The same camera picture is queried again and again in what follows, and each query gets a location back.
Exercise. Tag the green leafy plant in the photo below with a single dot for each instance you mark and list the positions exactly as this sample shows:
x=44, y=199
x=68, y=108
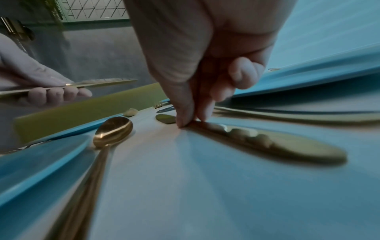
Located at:
x=44, y=9

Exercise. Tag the green upholstered bench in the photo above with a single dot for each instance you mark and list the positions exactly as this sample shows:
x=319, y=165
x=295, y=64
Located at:
x=74, y=112

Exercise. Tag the person's right hand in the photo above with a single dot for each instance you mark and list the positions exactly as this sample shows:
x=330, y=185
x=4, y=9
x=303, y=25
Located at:
x=193, y=35

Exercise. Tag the blue plate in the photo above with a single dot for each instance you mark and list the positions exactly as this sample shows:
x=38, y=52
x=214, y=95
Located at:
x=311, y=77
x=35, y=173
x=89, y=127

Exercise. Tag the pale window blind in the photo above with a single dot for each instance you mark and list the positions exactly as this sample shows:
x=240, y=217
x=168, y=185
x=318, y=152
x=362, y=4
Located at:
x=332, y=28

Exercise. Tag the person's left hand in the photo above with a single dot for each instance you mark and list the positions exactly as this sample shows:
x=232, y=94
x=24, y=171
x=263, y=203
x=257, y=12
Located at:
x=23, y=75

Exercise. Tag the white table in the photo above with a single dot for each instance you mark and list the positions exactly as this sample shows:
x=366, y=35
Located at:
x=193, y=187

